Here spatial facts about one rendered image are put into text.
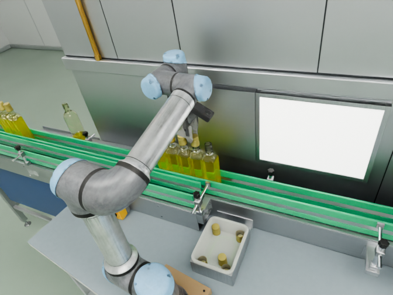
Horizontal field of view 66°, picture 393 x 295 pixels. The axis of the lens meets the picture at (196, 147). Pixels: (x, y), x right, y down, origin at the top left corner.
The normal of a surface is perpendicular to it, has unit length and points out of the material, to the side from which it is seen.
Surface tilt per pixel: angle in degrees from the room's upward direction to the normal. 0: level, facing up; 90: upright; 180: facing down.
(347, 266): 0
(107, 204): 79
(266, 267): 0
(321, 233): 90
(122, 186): 51
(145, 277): 7
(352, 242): 90
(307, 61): 90
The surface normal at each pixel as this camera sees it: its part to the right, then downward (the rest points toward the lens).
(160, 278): -0.09, -0.69
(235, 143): -0.41, 0.62
